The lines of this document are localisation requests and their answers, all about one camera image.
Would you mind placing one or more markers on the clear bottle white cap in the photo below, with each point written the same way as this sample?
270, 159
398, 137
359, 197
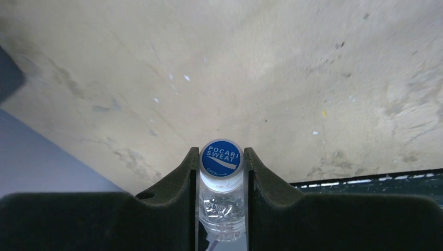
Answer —
222, 207

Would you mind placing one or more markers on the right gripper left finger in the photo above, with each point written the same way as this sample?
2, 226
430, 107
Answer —
162, 217

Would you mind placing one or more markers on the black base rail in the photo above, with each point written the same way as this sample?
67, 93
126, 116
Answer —
427, 183

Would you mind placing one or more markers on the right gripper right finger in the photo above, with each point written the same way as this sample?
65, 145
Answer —
281, 217

